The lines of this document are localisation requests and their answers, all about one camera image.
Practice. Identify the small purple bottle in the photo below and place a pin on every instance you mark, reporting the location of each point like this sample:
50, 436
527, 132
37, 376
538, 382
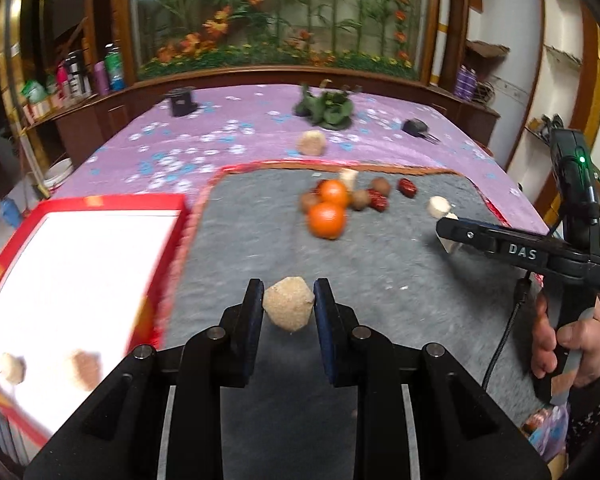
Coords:
459, 82
471, 84

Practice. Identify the brown round nut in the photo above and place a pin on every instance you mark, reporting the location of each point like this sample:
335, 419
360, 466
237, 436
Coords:
380, 186
358, 199
310, 201

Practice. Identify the tan faceted sugar chunk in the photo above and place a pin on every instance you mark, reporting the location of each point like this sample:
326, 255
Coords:
288, 305
85, 370
312, 142

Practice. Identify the grey felt mat red edging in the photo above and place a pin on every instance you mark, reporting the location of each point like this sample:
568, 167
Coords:
380, 285

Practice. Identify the wooden wall shelf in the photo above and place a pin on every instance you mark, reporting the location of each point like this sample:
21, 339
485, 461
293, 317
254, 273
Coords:
487, 50

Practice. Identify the green packet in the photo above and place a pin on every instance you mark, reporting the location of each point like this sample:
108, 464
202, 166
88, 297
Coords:
32, 92

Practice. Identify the purple floral tablecloth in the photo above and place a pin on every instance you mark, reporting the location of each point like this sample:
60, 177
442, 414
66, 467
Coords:
230, 125

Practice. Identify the person's right forearm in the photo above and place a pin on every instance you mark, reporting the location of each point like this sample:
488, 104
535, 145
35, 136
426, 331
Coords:
595, 420

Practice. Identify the person's right hand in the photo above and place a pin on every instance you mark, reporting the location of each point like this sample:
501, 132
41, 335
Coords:
542, 350

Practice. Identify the white sugar chunk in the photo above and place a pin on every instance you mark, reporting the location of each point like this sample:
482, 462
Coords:
451, 246

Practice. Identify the black cup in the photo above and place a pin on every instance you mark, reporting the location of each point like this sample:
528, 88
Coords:
181, 101

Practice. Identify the pink bottle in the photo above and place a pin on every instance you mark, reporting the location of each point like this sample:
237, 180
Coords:
62, 85

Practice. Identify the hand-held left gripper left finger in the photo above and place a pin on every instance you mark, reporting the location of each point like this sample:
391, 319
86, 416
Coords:
254, 320

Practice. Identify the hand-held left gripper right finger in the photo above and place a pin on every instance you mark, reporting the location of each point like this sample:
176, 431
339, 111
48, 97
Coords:
325, 330

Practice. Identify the wooden low cabinet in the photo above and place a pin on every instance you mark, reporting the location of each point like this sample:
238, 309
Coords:
115, 110

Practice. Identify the black thermos flask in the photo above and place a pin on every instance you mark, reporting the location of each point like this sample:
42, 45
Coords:
77, 72

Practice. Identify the red jujube date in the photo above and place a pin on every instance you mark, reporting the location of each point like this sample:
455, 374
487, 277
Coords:
379, 202
407, 187

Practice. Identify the orange mandarin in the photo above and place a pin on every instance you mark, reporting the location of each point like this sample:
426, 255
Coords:
326, 220
333, 192

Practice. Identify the flower display glass case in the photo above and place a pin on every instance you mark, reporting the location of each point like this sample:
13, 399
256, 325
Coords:
280, 10

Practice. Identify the green leafy vegetable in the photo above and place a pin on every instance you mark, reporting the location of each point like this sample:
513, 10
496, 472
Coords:
325, 107

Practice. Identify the pale sugar stick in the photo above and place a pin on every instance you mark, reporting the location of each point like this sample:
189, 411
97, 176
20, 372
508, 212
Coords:
349, 178

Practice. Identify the black car key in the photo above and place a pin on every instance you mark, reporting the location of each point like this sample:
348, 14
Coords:
417, 127

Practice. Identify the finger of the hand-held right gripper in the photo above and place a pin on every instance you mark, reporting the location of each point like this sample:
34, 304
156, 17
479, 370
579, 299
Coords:
470, 234

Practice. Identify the pink box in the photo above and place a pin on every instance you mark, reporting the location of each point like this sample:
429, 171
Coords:
40, 109

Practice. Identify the patterned plastic bag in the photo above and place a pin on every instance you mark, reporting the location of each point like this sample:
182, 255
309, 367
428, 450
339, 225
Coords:
547, 432

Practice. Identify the red tray with white inside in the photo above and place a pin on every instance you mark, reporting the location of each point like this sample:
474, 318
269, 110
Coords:
80, 285

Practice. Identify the pale sugar chunk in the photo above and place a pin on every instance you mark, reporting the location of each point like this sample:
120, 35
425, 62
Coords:
12, 367
439, 206

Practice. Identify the white plastic bucket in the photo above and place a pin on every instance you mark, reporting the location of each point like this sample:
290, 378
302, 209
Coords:
57, 172

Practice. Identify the green spray can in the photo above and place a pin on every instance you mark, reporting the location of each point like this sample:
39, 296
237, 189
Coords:
113, 66

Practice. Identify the blue bottle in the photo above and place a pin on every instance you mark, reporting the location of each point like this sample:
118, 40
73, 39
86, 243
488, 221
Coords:
11, 212

